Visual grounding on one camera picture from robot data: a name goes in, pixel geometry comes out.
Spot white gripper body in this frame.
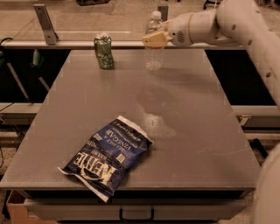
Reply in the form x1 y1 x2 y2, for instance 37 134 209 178
167 13 193 46

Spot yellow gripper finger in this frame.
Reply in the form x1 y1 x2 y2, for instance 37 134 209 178
142 31 172 48

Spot clear plastic water bottle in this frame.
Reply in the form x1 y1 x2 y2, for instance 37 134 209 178
145 10 164 71

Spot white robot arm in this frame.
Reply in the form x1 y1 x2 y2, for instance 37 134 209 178
142 0 280 224

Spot crushed green can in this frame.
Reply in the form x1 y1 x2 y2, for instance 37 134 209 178
94 33 114 69

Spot blue Kettle chips bag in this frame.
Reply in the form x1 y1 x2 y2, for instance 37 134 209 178
59 115 152 202

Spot glass barrier panel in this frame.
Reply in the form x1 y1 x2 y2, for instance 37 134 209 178
0 0 222 49

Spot cardboard box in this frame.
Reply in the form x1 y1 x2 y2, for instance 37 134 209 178
6 191 56 224

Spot middle metal bracket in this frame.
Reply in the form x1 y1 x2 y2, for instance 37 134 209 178
157 5 169 21

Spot metal bracket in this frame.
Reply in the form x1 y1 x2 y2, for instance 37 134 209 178
157 5 169 21
33 3 59 46

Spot left metal bracket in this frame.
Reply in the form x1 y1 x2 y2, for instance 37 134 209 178
33 3 59 46

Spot grey drawer with black handle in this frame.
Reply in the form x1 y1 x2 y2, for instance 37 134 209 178
24 199 246 221

